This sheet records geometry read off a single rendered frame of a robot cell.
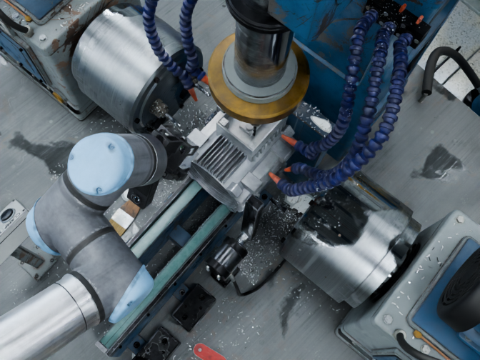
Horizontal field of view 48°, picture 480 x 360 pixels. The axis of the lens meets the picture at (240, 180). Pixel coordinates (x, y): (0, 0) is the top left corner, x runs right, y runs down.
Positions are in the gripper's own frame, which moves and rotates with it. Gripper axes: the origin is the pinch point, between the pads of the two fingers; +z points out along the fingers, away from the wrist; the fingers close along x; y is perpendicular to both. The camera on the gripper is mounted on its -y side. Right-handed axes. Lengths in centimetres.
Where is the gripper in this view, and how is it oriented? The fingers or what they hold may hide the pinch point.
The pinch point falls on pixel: (183, 161)
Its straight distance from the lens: 115.9
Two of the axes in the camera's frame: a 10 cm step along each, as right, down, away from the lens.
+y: 5.7, -7.8, -2.5
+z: 2.9, -0.9, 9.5
